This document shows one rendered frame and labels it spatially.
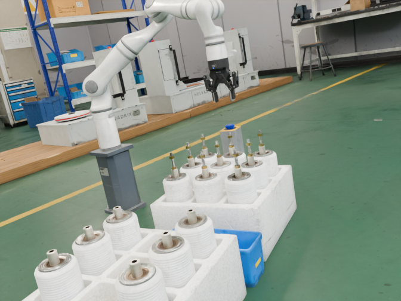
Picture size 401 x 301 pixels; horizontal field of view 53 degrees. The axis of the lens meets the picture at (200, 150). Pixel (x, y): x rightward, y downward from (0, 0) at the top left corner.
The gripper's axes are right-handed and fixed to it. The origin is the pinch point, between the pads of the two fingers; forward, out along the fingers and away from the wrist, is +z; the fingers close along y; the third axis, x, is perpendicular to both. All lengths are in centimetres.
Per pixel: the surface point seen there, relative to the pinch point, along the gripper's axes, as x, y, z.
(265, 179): -11.5, 17.8, 26.8
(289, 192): 3.2, 19.4, 37.6
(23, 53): 302, -572, -63
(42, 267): -82, -4, 22
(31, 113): 197, -433, 27
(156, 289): -77, 25, 24
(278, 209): -11.3, 21.0, 37.5
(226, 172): -14.8, 5.2, 23.4
